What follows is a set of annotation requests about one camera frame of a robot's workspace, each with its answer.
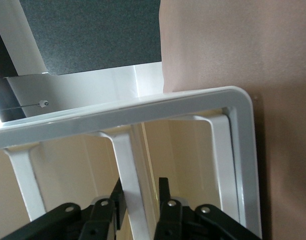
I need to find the white plastic drawer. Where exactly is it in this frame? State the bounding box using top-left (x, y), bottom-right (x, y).
top-left (30, 122), bottom-right (156, 240)

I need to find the brown table mat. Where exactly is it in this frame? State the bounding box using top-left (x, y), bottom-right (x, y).
top-left (159, 0), bottom-right (306, 240)

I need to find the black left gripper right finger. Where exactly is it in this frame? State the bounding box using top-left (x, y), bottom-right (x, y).
top-left (154, 176), bottom-right (195, 240)

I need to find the white drawer cabinet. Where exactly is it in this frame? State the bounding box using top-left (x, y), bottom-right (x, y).
top-left (0, 62), bottom-right (263, 240)

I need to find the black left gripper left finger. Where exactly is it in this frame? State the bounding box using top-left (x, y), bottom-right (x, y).
top-left (79, 177), bottom-right (129, 240)

